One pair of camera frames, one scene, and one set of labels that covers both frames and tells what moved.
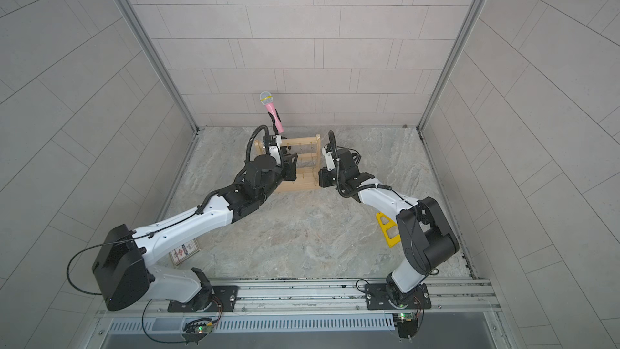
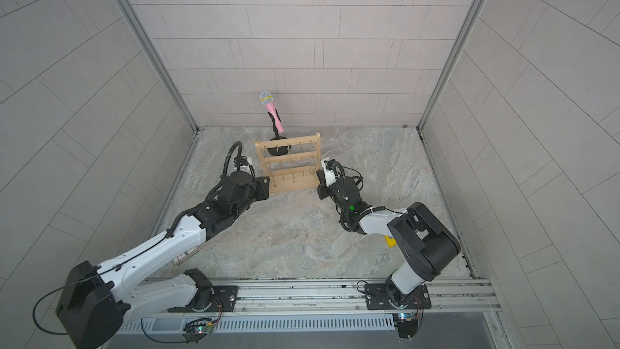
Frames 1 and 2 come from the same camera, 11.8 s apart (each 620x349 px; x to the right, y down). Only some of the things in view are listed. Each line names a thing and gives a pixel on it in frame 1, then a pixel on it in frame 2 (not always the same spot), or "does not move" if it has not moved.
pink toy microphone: (266, 98) does not move
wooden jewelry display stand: (308, 163) does not move
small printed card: (184, 252) does not move
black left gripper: (286, 165) → (264, 190)
